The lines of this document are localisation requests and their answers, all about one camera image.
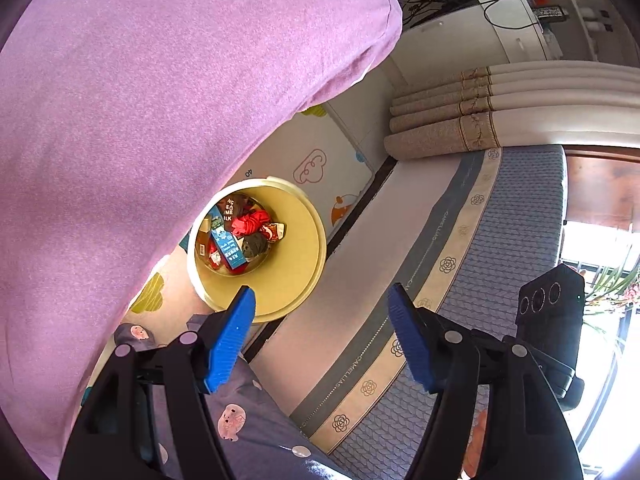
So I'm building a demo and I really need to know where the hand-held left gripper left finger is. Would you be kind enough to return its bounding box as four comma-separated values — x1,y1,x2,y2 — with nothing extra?
59,285,257,480

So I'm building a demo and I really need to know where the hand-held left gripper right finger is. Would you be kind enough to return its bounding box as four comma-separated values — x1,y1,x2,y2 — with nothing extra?
387,282,585,480

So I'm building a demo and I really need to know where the blue cardboard box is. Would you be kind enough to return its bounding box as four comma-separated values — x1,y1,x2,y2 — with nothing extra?
209,227,248,270

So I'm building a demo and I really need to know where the dark grey sock ball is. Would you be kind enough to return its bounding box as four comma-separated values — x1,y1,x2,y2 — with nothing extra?
242,234,270,260

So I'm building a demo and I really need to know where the gold cardboard box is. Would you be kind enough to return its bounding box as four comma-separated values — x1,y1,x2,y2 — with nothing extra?
196,205,224,260

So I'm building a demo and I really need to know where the yellow round bin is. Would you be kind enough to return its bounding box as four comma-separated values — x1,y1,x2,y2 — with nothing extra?
187,175,328,324

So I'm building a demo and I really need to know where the red foil packet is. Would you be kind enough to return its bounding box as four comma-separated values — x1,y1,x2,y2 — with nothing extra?
259,222,288,244

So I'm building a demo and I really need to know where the red knotted cloth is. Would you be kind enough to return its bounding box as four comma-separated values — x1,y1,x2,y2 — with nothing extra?
230,209,271,236

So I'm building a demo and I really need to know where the green potted plant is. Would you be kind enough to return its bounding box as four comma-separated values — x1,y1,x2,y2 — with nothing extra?
582,257,640,323

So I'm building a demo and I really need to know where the wooden cabinet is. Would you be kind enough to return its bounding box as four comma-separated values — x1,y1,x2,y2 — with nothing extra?
562,146,640,227

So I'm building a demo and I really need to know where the cloud print play mat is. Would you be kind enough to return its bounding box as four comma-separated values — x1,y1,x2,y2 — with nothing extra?
80,65,401,406

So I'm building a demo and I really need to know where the white computer desk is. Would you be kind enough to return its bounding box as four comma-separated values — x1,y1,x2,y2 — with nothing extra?
395,0,640,91

